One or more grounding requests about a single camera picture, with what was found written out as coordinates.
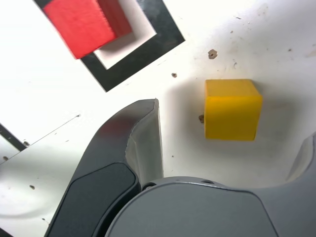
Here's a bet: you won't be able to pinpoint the yellow cube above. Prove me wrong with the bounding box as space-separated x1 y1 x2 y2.
203 79 263 142

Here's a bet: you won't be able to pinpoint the red cube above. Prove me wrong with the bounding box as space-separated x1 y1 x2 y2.
43 0 135 60

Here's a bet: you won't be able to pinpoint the black tape square outline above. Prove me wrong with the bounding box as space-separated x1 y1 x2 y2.
33 0 186 93

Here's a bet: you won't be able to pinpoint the black tape strip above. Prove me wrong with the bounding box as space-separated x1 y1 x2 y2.
0 122 27 152

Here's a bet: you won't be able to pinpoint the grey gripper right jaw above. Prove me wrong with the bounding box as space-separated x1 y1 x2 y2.
105 131 316 237

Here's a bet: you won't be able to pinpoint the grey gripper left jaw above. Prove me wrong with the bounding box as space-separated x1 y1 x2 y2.
45 97 165 237

